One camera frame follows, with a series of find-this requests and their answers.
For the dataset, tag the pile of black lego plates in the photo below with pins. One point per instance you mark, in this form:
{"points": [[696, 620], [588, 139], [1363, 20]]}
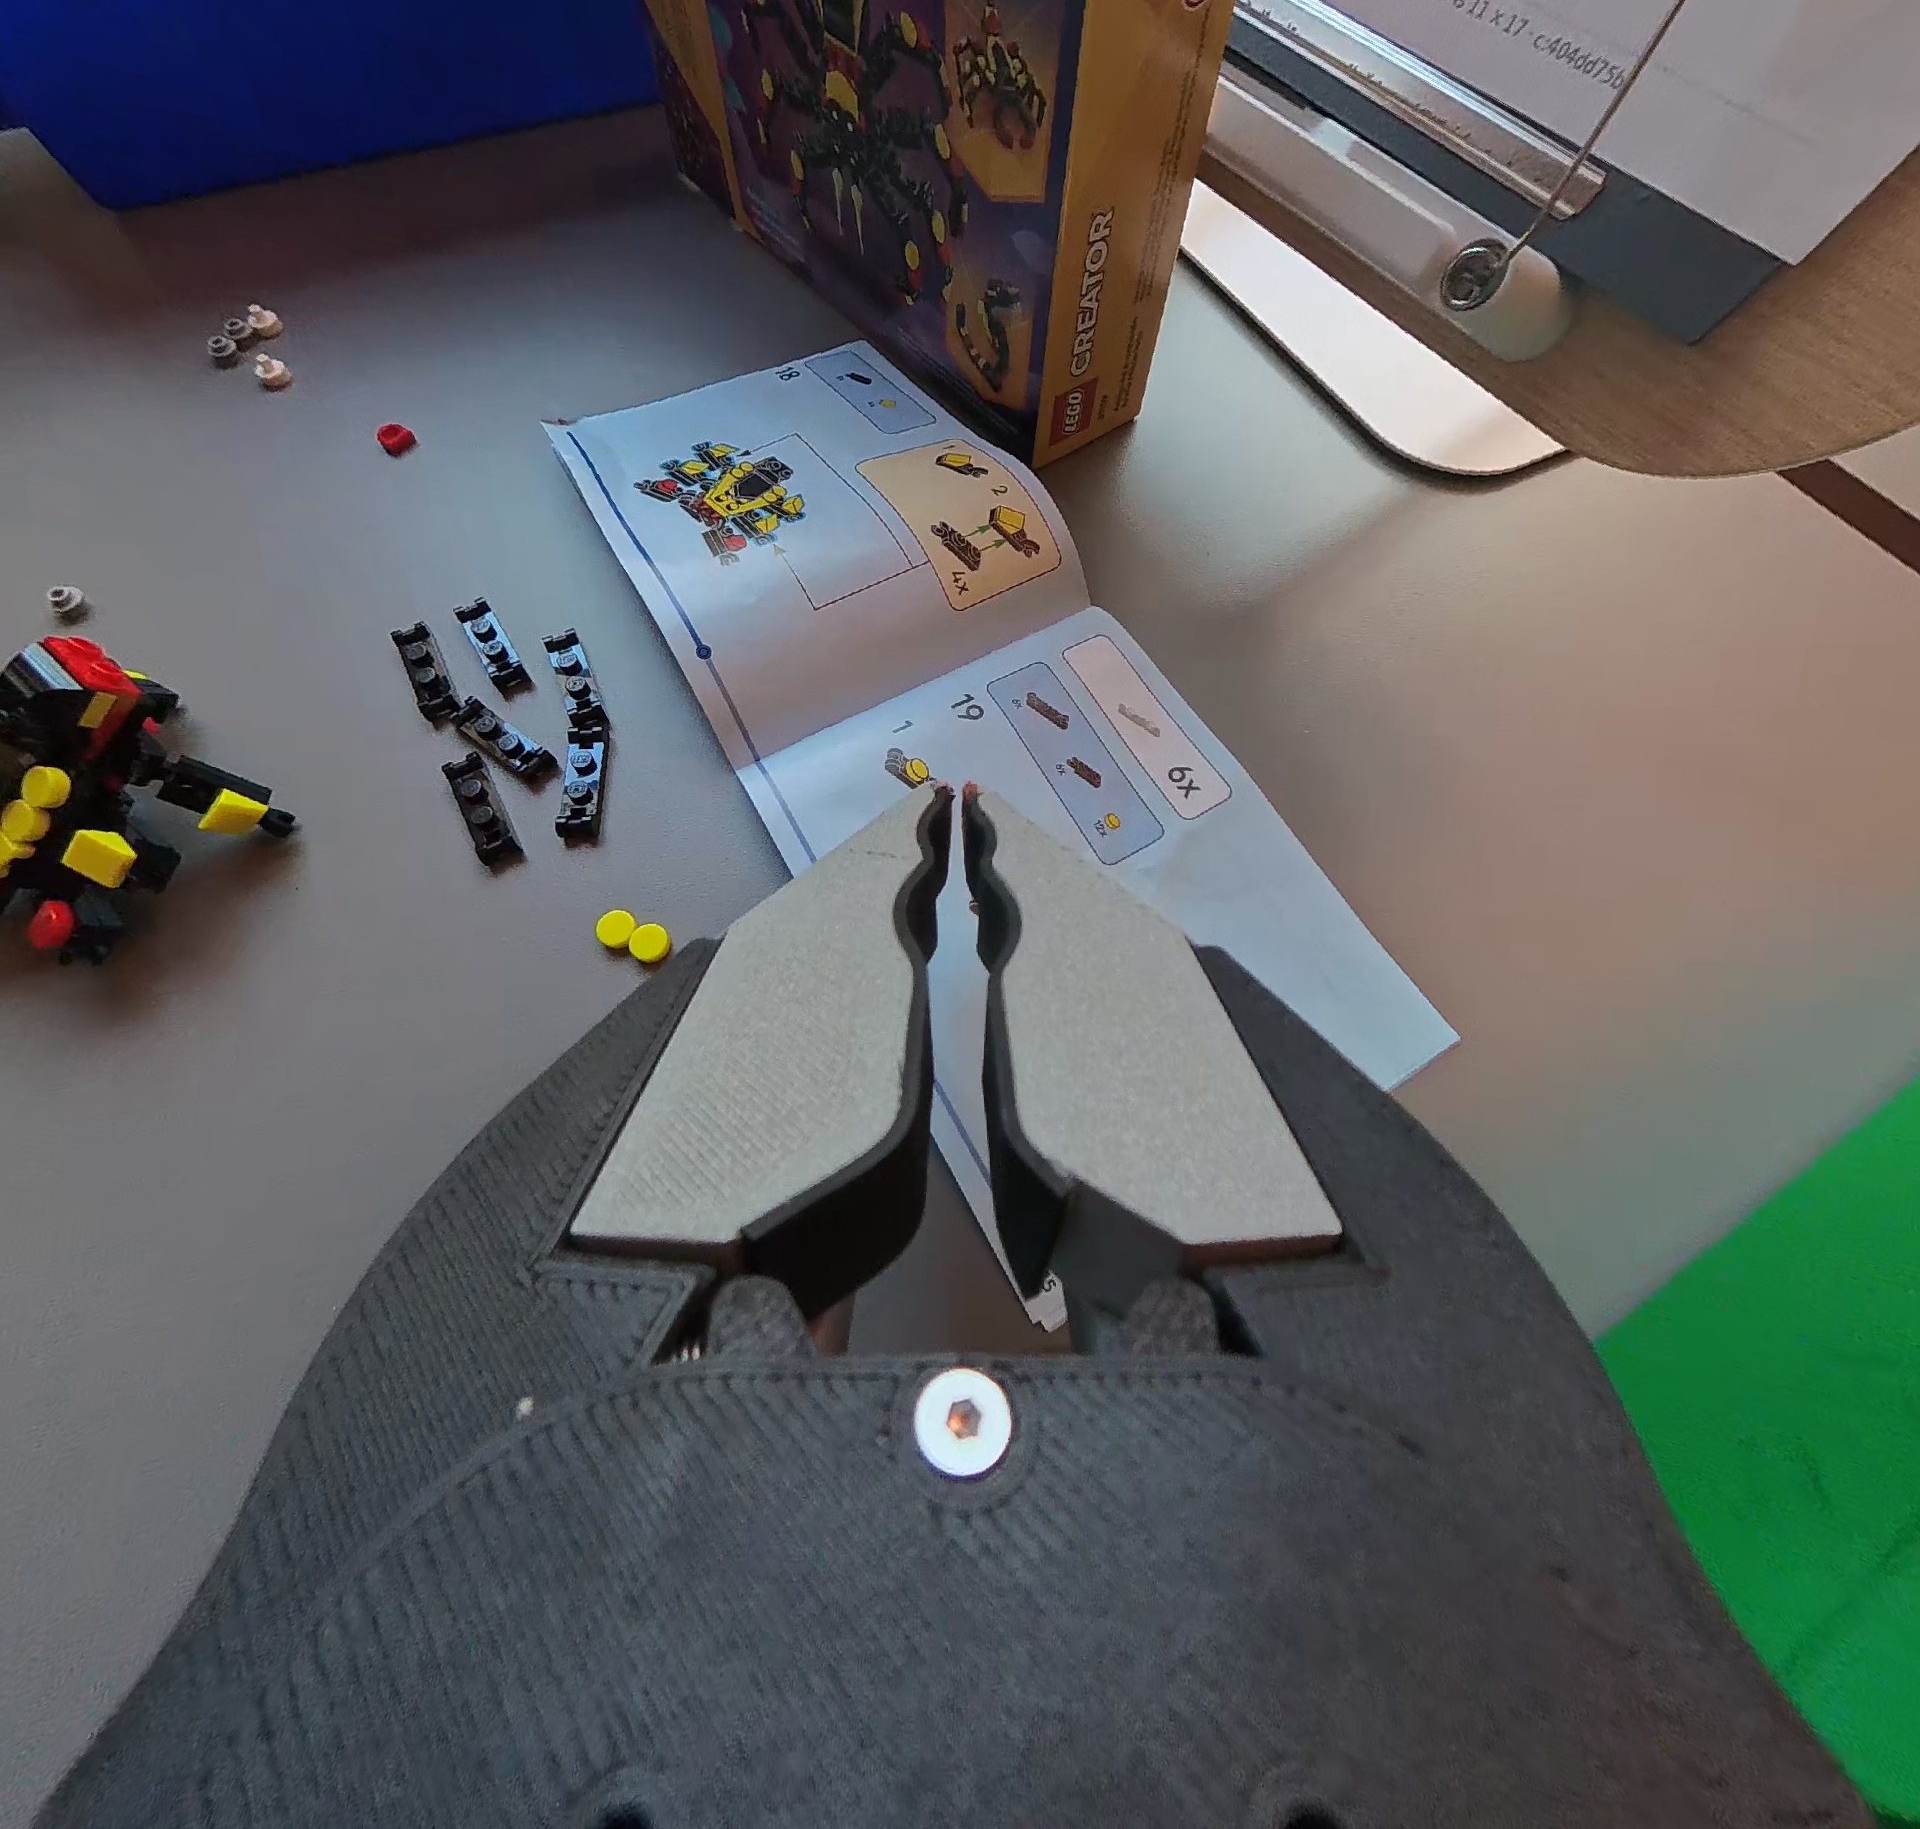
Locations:
{"points": [[501, 736]]}

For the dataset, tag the lego instruction booklet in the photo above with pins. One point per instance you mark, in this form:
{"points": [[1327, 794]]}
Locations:
{"points": [[885, 585]]}

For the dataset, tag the grey tan small studs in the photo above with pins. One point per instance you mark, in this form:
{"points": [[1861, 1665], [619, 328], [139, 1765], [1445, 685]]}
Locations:
{"points": [[261, 321]]}

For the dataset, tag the grey paper holder rail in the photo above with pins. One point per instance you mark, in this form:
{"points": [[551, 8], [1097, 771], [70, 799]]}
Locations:
{"points": [[1680, 263]]}

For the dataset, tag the black yellow lego spider model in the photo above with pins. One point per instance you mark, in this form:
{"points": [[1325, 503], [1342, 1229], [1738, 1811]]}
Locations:
{"points": [[82, 802]]}

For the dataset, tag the yellow purple lego box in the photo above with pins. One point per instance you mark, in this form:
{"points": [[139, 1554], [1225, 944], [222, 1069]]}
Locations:
{"points": [[901, 104]]}

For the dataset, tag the white printed paper sheet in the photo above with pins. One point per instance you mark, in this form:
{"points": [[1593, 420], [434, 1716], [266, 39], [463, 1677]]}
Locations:
{"points": [[1785, 59]]}

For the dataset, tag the green cloth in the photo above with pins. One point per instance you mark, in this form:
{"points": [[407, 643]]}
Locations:
{"points": [[1785, 1441]]}

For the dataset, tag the blue bin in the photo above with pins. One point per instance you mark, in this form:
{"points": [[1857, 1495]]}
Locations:
{"points": [[301, 28]]}

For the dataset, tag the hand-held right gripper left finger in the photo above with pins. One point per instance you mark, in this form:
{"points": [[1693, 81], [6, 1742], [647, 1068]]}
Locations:
{"points": [[766, 1081]]}

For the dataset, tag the white mounting bar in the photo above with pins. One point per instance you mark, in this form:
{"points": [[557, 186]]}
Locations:
{"points": [[1381, 193]]}

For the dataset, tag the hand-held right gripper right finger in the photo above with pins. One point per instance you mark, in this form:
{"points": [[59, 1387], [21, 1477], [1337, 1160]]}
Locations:
{"points": [[1156, 1096]]}

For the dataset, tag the silver flat base plate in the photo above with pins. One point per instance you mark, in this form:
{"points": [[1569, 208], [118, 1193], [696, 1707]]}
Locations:
{"points": [[1381, 382]]}

